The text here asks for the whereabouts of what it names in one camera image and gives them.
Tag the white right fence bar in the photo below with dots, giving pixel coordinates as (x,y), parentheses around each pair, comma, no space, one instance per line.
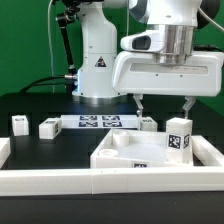
(206,152)

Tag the white marker base plate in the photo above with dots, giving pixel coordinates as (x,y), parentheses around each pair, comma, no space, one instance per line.
(98,121)

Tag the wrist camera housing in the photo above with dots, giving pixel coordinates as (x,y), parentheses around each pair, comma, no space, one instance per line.
(148,41)

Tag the white left fence bar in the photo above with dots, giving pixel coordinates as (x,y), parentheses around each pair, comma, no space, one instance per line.
(5,150)

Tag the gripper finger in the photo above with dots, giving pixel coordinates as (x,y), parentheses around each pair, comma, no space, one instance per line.
(138,105)
(190,101)

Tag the white front fence bar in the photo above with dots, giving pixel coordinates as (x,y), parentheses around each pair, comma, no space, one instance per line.
(115,180)

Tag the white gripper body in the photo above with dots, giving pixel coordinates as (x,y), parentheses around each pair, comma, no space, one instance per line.
(139,73)

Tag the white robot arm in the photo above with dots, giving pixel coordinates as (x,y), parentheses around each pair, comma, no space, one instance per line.
(158,61)

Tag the white square table top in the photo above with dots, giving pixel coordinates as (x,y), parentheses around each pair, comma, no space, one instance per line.
(123,148)

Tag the white fence bar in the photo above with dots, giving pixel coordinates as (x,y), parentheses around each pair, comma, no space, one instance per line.
(206,152)
(5,150)
(115,180)

